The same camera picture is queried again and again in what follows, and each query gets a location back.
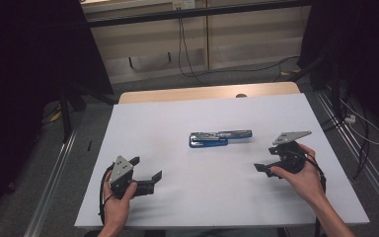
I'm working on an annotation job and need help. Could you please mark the aluminium floor rail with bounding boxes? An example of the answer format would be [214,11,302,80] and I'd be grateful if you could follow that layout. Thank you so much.
[315,88,379,216]
[23,127,79,237]

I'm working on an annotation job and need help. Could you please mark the hand-held gripper black cable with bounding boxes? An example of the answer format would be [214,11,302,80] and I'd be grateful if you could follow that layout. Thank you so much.
[98,163,116,225]
[295,150,328,237]

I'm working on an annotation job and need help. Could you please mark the person's left hand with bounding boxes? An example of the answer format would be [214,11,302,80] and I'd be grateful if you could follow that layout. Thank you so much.
[102,180,138,228]

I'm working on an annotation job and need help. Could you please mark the black hanging cables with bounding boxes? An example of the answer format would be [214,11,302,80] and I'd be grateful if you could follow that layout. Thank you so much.
[177,18,301,85]

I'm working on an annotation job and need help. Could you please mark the black curtain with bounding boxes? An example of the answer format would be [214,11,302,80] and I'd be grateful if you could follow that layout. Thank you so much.
[296,0,379,141]
[0,0,114,230]

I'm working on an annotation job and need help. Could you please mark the black metal stand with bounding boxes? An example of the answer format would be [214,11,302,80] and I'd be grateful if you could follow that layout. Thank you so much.
[58,82,119,143]

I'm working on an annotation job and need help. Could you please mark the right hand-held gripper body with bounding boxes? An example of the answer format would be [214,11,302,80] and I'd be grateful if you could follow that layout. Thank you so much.
[271,130,313,175]

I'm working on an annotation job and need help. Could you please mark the left hand-held gripper black cable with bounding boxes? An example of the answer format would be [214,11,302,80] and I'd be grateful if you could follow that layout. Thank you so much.
[98,163,116,225]

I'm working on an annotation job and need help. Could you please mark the blue stapler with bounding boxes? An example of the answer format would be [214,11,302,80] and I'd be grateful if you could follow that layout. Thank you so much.
[189,128,254,149]

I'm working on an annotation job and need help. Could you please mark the black floor cables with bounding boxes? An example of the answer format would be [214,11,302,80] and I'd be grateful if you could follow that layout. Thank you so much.
[320,107,372,181]

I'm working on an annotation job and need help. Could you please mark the white wall outlet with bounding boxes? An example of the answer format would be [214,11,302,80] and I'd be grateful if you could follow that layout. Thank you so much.
[172,0,196,11]

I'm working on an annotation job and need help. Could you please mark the black horizontal bar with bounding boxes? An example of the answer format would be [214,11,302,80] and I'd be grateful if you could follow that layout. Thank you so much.
[85,0,312,29]

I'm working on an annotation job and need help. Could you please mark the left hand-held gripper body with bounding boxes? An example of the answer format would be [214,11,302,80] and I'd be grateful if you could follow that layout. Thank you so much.
[109,155,138,200]

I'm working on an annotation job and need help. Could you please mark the beige cabinet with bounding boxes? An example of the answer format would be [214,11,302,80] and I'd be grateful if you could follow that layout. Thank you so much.
[80,0,312,85]

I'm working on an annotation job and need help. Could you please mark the yellow floor tape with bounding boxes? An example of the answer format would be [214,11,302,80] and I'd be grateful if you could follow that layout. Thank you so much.
[48,111,62,124]

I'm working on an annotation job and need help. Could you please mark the white table cover sheet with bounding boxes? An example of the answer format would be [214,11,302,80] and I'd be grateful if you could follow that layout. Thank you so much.
[74,93,371,230]

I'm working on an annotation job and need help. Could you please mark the white cable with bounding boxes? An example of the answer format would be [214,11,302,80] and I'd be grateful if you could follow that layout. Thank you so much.
[340,98,379,146]

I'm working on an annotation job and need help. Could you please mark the right hand-held gripper black cable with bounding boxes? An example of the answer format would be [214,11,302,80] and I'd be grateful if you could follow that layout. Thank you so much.
[295,150,328,237]

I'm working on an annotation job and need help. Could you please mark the light wooden table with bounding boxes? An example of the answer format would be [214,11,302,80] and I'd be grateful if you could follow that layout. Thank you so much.
[117,81,301,105]

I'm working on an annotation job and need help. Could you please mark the person's right hand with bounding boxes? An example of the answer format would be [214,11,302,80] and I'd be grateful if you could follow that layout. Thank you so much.
[269,143,327,206]

